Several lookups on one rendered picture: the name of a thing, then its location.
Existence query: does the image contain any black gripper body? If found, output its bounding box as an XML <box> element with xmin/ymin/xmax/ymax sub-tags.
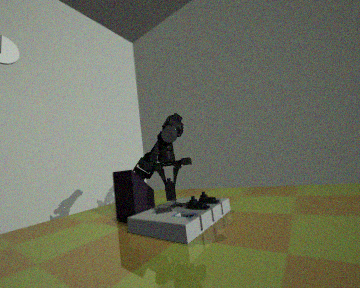
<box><xmin>143</xmin><ymin>145</ymin><xmax>192</xmax><ymax>170</ymax></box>

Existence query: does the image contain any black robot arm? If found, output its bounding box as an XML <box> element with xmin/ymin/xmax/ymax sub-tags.
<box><xmin>133</xmin><ymin>113</ymin><xmax>184</xmax><ymax>181</ymax></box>

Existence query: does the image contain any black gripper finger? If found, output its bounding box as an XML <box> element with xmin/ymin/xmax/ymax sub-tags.
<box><xmin>154</xmin><ymin>169</ymin><xmax>166</xmax><ymax>185</ymax></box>
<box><xmin>173</xmin><ymin>166</ymin><xmax>182</xmax><ymax>186</ymax></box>

